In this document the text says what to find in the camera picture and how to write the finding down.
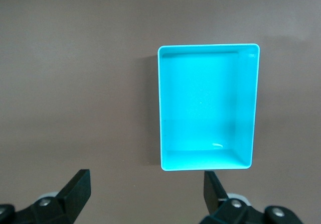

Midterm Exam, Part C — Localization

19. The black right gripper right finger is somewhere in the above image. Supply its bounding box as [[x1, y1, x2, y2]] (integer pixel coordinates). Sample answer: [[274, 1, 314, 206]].
[[200, 170, 304, 224]]

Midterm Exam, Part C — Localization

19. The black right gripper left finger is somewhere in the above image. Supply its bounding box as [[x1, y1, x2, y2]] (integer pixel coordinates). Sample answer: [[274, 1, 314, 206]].
[[0, 169, 91, 224]]

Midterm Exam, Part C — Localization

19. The cyan plastic bin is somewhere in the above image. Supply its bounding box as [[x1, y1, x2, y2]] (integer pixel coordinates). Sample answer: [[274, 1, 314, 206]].
[[157, 43, 261, 172]]

